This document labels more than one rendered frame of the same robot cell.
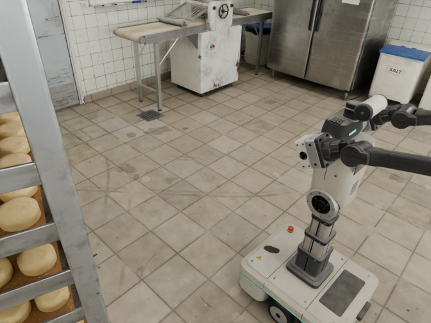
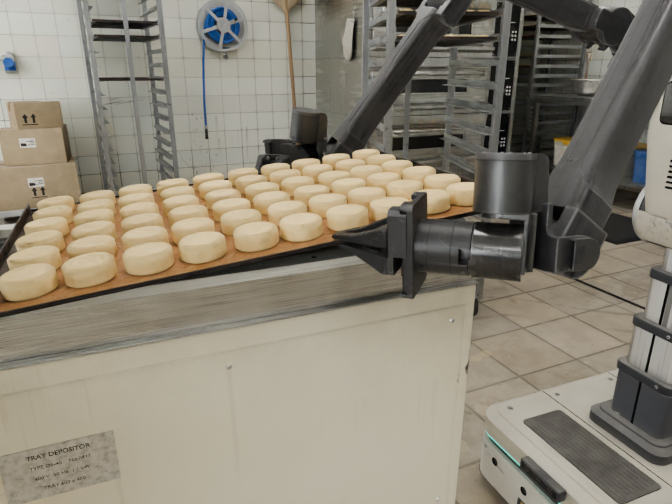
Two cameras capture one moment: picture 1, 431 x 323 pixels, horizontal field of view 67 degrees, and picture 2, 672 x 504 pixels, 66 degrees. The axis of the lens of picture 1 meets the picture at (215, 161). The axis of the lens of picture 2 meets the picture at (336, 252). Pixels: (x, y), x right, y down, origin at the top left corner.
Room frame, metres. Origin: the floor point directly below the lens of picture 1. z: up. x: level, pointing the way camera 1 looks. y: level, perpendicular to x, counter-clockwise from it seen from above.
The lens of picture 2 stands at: (0.96, -1.88, 1.11)
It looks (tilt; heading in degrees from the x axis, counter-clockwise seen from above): 19 degrees down; 114
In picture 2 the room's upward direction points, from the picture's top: straight up
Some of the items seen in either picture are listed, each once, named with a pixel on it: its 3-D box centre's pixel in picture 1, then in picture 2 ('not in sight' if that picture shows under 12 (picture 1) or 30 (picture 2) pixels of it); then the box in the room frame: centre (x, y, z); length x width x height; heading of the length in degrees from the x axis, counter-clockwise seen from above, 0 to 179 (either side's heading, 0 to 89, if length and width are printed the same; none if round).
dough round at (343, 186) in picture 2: not in sight; (349, 188); (0.68, -1.20, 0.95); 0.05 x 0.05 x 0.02
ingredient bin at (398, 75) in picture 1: (399, 75); not in sight; (4.41, -2.44, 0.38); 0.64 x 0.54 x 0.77; 141
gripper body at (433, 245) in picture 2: not in sight; (437, 246); (0.85, -1.36, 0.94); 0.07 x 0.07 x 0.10; 1
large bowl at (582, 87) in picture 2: not in sight; (591, 87); (1.08, 3.65, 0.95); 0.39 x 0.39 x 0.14
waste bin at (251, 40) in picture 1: (258, 43); not in sight; (6.04, -0.68, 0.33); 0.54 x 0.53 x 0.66; 49
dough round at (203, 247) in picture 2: not in sight; (202, 247); (0.62, -1.45, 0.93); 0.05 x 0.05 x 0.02
